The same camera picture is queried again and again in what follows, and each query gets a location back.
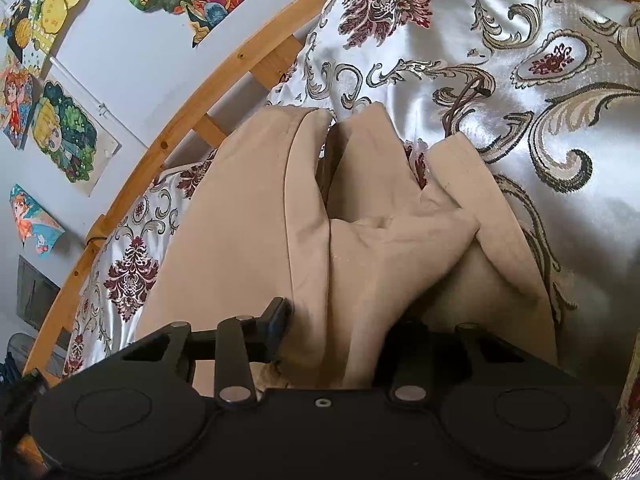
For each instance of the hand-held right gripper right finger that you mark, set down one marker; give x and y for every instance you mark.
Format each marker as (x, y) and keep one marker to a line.
(415, 360)

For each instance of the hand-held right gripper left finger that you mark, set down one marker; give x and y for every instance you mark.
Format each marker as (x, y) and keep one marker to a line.
(277, 327)

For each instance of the beige garment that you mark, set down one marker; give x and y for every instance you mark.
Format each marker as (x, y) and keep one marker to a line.
(250, 210)

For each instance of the floral satin bedspread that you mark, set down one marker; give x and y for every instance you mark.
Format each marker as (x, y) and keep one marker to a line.
(550, 210)

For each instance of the wooden bed frame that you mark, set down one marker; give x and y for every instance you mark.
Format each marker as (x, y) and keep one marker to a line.
(165, 145)

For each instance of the grey wall panel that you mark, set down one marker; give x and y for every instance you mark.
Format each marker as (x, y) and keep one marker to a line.
(37, 292)

